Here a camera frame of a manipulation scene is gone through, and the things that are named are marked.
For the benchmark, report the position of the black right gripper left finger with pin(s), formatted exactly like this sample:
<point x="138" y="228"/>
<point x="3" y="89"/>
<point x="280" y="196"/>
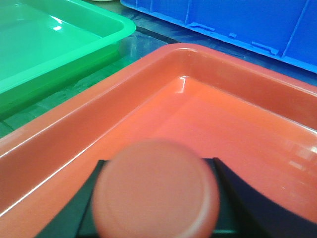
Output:
<point x="75" y="220"/>

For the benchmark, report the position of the blue crate lower stacked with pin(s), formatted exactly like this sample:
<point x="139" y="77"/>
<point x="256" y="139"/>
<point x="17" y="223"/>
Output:
<point x="284" y="30"/>

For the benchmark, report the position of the red plastic tray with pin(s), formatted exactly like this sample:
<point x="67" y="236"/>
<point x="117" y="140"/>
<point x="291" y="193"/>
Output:
<point x="261" y="123"/>

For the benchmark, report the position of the green plastic tray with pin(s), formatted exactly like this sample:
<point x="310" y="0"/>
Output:
<point x="45" y="43"/>

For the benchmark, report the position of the red mushroom push button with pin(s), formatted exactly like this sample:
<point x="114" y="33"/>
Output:
<point x="156" y="189"/>

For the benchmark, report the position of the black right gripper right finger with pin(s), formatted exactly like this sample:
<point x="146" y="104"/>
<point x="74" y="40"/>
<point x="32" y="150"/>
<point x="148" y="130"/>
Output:
<point x="256" y="215"/>

